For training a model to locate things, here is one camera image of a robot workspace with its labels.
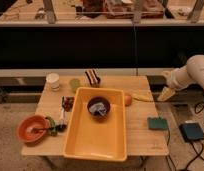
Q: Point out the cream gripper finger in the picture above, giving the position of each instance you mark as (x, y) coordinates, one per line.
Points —
(165, 94)

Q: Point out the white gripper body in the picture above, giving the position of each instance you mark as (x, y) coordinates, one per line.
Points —
(177, 78)

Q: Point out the yellow banana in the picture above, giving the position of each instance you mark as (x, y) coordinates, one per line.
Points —
(142, 98)

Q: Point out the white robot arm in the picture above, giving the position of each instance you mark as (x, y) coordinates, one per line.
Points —
(195, 70)

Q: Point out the light green cup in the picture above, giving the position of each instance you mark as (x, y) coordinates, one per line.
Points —
(74, 84)

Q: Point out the green sponge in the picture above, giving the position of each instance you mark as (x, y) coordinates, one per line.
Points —
(157, 123)

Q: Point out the orange fruit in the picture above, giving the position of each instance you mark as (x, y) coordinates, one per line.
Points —
(128, 99)

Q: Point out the black power box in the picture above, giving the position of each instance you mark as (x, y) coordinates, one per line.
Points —
(191, 132)

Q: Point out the wooden table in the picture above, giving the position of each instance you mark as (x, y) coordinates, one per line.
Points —
(140, 140)

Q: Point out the dark bowl with cloth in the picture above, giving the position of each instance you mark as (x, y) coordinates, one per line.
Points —
(98, 106)

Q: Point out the striped brown cake slice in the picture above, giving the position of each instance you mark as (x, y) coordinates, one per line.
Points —
(93, 79)

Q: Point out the yellow plastic tub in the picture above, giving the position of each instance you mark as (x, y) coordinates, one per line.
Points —
(97, 138)

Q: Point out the brown chocolate piece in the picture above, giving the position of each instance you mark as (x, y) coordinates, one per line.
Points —
(68, 103)

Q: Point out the green vegetable toy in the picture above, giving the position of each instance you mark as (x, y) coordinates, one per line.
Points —
(52, 129)

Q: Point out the orange bowl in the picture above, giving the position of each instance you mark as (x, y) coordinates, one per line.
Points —
(32, 129)

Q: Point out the white handled utensil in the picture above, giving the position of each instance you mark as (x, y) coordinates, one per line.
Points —
(62, 117)

